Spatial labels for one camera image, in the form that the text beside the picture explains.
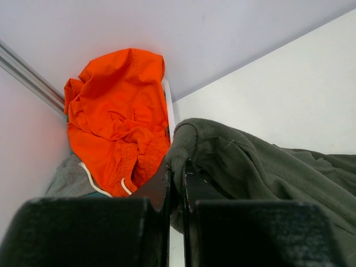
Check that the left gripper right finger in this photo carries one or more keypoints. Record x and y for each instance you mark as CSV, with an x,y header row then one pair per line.
x,y
223,232

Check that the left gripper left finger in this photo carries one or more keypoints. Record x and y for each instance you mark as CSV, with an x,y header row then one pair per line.
x,y
93,231

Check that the olive green shorts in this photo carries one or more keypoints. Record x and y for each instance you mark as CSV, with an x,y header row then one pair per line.
x,y
243,166

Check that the teal shorts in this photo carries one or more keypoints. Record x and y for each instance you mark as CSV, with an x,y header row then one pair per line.
x,y
94,195

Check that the grey shorts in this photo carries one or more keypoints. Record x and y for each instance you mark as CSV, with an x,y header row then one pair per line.
x,y
69,180

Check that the orange shorts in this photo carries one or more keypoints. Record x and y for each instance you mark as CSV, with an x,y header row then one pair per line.
x,y
117,119

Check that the white plastic basket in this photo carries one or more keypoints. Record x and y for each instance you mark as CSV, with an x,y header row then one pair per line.
x,y
170,109

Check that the left aluminium corner post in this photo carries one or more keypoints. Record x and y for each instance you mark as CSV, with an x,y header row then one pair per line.
x,y
26,75

